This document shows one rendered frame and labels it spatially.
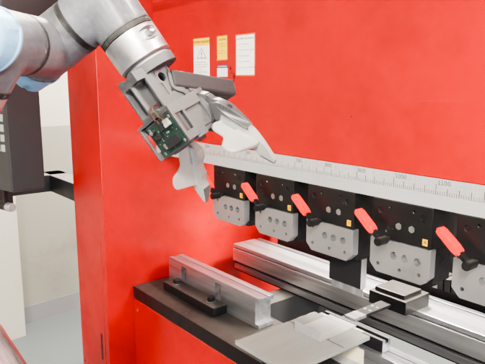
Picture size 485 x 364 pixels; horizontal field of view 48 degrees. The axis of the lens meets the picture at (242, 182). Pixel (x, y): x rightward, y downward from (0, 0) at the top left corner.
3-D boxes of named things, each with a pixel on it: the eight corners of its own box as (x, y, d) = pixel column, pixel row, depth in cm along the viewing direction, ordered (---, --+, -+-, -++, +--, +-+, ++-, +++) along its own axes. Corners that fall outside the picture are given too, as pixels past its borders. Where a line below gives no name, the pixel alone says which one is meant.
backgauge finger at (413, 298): (331, 316, 144) (332, 298, 143) (392, 292, 160) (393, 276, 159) (368, 332, 134) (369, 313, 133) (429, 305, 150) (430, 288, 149)
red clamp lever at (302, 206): (291, 193, 135) (312, 224, 130) (303, 191, 137) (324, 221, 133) (288, 198, 136) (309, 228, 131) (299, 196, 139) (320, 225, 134)
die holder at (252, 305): (169, 282, 199) (168, 256, 197) (182, 278, 203) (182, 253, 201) (258, 329, 161) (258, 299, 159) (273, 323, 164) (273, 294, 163)
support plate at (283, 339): (234, 344, 127) (234, 340, 127) (314, 315, 143) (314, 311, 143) (289, 376, 113) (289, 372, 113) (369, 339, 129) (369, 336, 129)
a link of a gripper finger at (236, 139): (256, 178, 67) (195, 146, 70) (279, 159, 71) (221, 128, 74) (261, 158, 65) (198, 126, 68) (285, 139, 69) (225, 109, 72)
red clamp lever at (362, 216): (354, 207, 120) (381, 243, 115) (366, 204, 122) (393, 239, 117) (350, 212, 121) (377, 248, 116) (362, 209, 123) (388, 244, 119)
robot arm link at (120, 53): (134, 45, 78) (165, 12, 72) (153, 72, 78) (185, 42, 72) (96, 61, 72) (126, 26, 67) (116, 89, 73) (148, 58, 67)
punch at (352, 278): (328, 286, 139) (330, 250, 137) (333, 284, 140) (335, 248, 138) (359, 297, 131) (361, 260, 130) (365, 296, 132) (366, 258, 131)
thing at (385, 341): (319, 323, 143) (319, 313, 142) (327, 321, 144) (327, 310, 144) (382, 353, 127) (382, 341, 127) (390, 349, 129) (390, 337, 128)
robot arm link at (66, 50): (-33, 44, 67) (34, -10, 65) (15, 50, 78) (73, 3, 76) (6, 97, 68) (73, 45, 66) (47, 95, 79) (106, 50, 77)
